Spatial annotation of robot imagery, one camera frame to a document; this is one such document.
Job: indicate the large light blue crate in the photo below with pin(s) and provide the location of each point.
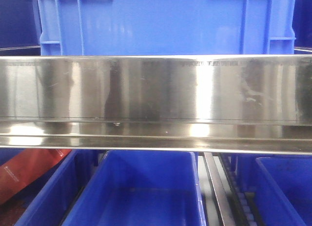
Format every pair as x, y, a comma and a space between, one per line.
166, 27

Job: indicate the roller track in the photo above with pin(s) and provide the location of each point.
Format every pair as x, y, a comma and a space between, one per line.
241, 203

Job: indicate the dark blue bin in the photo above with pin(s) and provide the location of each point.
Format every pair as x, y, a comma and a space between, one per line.
46, 201
283, 193
141, 188

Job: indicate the dark blue middle bin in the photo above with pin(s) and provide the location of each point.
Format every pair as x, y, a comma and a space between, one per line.
141, 188

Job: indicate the dark blue right bin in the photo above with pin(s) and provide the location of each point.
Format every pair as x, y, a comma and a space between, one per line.
283, 193

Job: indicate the red packet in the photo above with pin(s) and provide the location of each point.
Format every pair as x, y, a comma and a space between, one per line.
26, 167

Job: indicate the steel shelf divider bar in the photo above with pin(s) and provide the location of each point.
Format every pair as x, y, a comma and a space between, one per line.
225, 215

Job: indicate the stainless steel shelf rail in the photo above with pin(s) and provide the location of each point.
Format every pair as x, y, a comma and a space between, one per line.
213, 103

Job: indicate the dark blue left bin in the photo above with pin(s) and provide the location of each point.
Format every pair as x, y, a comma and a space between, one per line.
46, 201

